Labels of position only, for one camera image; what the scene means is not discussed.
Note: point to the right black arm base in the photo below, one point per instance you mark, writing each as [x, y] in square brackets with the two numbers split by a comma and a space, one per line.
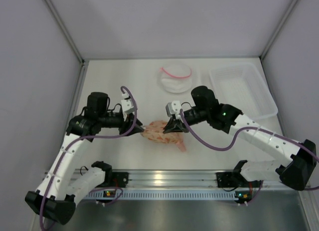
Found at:
[226, 179]

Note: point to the aluminium front rail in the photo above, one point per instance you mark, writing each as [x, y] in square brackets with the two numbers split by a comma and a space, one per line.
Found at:
[141, 180]

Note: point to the slotted grey cable duct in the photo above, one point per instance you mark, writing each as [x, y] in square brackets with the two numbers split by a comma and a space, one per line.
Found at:
[169, 195]

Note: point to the white mesh laundry bag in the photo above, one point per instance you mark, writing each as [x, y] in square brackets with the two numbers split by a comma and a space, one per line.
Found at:
[177, 77]

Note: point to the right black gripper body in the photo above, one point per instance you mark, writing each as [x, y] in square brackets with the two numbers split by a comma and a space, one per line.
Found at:
[178, 122]

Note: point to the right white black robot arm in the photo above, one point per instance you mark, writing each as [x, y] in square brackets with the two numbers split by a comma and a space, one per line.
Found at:
[293, 162]

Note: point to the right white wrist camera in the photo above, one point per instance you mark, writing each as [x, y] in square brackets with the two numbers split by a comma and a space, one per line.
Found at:
[173, 109]

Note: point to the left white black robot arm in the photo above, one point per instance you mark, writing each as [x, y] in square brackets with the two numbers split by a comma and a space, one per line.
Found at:
[56, 198]

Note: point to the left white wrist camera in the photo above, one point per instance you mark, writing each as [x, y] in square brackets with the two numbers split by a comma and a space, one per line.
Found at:
[127, 103]

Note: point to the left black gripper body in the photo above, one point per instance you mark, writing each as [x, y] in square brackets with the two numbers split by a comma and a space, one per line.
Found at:
[127, 124]

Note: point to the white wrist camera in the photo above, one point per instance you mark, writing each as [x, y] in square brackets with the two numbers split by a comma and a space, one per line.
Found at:
[173, 109]
[127, 103]

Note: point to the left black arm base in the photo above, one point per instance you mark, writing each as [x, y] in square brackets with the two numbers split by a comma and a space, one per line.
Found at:
[115, 179]

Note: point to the floral orange bra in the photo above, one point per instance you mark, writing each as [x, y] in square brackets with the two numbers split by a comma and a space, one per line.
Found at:
[155, 132]

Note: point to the clear plastic bin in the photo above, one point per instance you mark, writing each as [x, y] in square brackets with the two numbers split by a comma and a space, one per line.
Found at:
[242, 86]

